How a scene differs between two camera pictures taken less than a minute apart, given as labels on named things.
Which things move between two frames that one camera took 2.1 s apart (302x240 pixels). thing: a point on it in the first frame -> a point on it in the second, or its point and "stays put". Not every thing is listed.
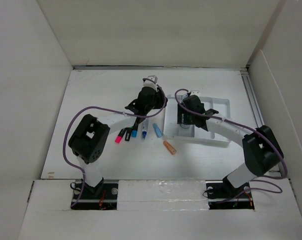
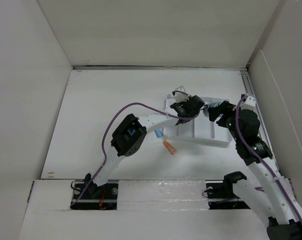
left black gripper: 160,98 -> 181,103
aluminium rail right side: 252,101 stays put
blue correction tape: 158,132 stays put
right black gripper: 181,110 -> 225,108
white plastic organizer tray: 171,130 stays put
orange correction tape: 172,150 stays put
